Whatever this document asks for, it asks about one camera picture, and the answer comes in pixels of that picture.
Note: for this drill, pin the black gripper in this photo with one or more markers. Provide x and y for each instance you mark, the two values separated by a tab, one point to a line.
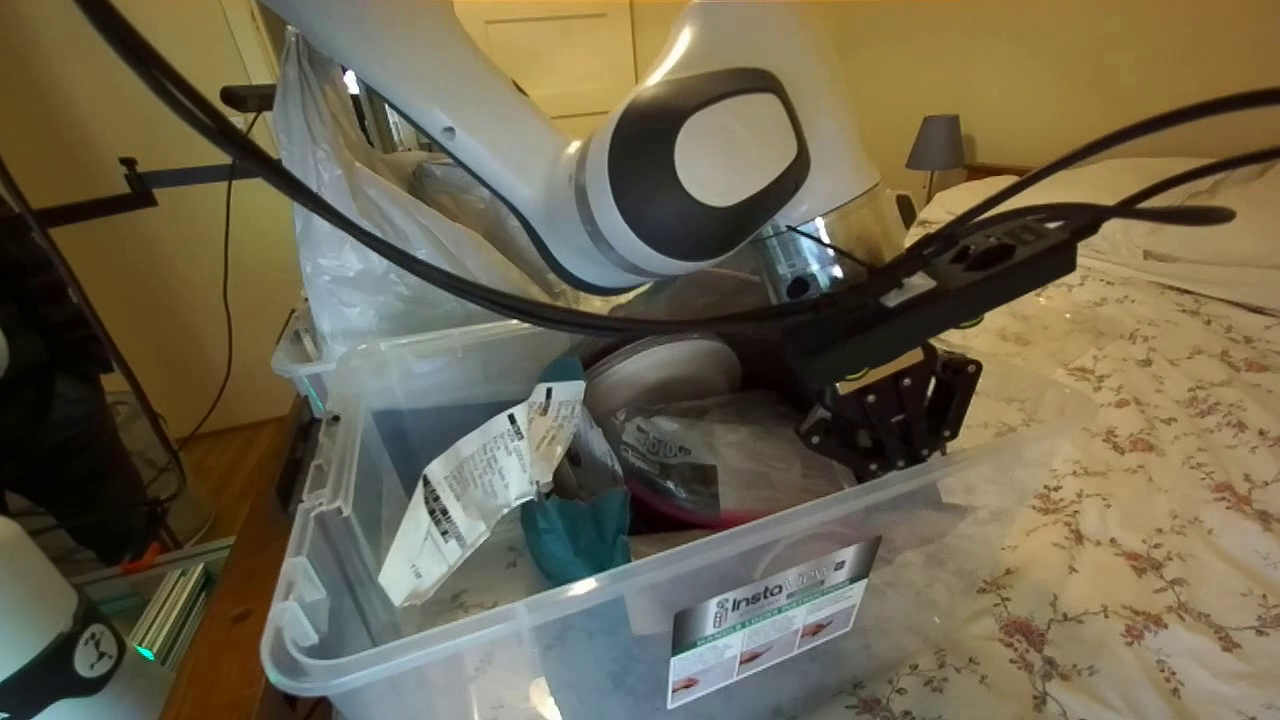
896	415

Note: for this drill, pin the teal green paper bag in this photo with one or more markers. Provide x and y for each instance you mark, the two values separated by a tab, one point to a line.
681	435

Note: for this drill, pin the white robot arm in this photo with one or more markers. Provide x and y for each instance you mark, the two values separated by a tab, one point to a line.
732	135

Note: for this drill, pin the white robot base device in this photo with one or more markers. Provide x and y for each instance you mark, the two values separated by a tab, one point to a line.
63	656

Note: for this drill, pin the floral bed duvet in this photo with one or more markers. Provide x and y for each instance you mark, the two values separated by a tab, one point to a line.
1141	574

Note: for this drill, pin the grey bedside lamp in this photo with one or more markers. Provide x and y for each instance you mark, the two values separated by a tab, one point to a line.
938	149

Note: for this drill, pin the clear plastic storage bin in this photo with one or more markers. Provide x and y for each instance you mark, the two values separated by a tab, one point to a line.
752	621

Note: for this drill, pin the long white receipt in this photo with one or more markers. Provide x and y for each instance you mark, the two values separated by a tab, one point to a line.
460	493

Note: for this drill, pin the white pillow near wall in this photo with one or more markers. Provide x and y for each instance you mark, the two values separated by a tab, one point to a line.
1234	262

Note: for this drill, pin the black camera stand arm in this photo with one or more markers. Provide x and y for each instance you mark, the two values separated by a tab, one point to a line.
141	187

